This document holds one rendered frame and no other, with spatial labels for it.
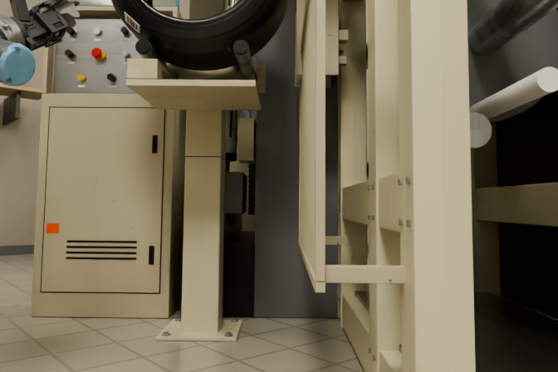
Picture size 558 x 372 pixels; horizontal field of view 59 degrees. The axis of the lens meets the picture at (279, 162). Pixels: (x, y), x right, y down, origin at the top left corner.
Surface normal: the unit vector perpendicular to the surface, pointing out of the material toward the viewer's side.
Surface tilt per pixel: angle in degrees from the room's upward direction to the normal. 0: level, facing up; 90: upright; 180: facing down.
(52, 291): 90
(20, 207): 90
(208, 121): 90
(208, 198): 90
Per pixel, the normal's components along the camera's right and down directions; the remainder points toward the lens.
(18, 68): 0.90, 0.30
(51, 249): 0.00, -0.08
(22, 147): 0.64, -0.06
